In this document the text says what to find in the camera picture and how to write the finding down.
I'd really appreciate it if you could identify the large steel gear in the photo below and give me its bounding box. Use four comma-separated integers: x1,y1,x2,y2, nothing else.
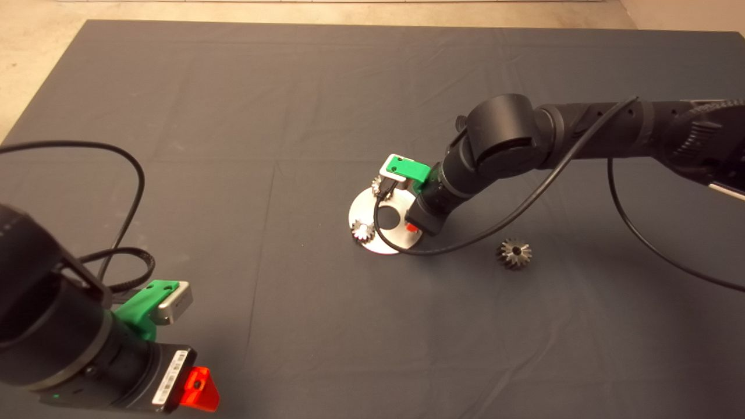
496,237,533,271

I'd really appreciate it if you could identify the silver left camera box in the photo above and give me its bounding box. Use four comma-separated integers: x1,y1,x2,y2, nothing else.
152,281,193,325

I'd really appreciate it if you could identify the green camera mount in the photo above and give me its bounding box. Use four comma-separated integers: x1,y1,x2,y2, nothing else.
385,154,432,193
113,280,180,341

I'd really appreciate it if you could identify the green right camera mount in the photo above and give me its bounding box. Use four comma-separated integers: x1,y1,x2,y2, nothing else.
385,154,432,193

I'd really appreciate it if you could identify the thin black left cable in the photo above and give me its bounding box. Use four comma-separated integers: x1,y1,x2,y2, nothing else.
0,141,145,280

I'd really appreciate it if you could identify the dark grey table cloth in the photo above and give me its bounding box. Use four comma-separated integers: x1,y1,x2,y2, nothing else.
0,20,745,419

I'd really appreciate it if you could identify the silver camera box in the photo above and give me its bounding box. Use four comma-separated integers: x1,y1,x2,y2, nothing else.
379,155,409,180
152,281,193,325

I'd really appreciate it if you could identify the green left camera mount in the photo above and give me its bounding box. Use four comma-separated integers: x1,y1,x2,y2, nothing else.
113,280,180,341

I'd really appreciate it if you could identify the black braided left cable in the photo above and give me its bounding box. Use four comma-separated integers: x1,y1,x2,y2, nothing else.
79,247,155,293

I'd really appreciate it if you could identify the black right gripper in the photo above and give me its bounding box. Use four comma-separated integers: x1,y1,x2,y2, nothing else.
405,177,469,236

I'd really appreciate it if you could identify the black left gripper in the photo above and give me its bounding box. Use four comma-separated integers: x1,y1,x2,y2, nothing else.
38,338,221,415

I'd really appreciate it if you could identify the round metal plate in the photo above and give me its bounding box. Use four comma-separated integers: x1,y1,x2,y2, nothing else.
349,187,421,255

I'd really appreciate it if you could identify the silver right camera box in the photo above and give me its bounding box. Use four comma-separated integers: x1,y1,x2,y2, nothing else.
379,155,409,180

